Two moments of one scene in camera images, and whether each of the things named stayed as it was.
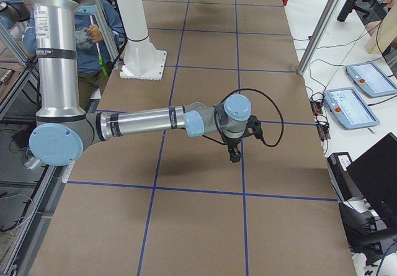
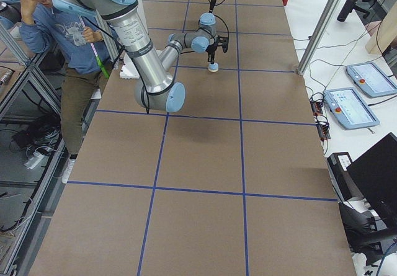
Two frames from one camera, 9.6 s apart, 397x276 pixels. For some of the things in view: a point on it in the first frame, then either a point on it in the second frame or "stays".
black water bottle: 348,6 stays
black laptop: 374,172 stays
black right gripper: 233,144 → 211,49
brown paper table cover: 172,203 stays
